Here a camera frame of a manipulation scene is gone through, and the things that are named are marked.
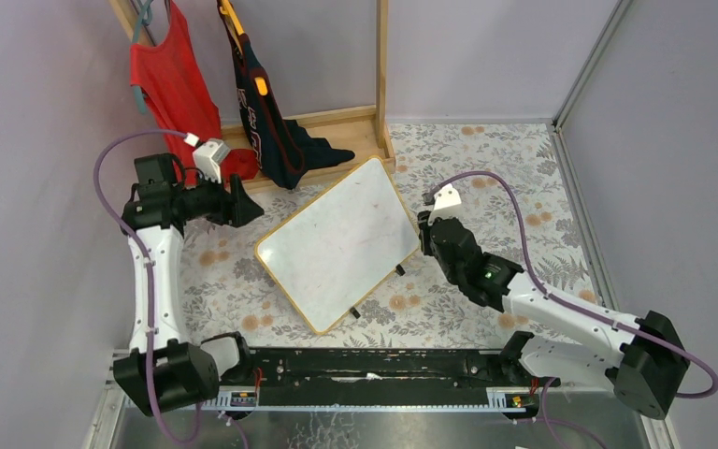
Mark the floral table mat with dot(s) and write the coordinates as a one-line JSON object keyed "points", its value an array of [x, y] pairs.
{"points": [[516, 205]]}

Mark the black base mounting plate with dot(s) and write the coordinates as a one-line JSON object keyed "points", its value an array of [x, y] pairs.
{"points": [[333, 379]]}

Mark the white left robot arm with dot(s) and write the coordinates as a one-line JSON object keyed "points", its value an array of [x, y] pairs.
{"points": [[164, 370]]}

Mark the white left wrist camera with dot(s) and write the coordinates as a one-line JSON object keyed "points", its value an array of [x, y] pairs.
{"points": [[208, 156]]}

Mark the aluminium frame rail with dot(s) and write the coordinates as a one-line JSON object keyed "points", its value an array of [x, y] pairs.
{"points": [[605, 37]]}

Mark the navy blue shirt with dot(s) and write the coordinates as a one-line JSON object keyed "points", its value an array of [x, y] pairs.
{"points": [[284, 150]]}

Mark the teal clothes hanger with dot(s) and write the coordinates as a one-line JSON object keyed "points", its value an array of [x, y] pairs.
{"points": [[143, 18]]}

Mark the wooden clothes rack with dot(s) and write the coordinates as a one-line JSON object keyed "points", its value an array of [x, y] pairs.
{"points": [[362, 130]]}

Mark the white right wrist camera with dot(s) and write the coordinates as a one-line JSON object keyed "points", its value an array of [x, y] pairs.
{"points": [[444, 203]]}

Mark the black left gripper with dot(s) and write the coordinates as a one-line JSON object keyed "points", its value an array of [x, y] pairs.
{"points": [[235, 202]]}

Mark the yellow clothes hanger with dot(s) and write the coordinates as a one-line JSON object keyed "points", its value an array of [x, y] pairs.
{"points": [[230, 18]]}

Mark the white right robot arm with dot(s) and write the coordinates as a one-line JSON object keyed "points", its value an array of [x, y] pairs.
{"points": [[633, 357]]}

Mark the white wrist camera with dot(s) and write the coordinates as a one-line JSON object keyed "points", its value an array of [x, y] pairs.
{"points": [[444, 203], [208, 156]]}

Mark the red tank top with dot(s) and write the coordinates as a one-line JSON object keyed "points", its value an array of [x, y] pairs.
{"points": [[178, 97]]}

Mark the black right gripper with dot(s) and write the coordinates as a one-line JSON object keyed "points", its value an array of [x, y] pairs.
{"points": [[435, 229]]}

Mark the yellow framed whiteboard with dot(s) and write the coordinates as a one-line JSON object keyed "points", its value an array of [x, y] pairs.
{"points": [[333, 252]]}

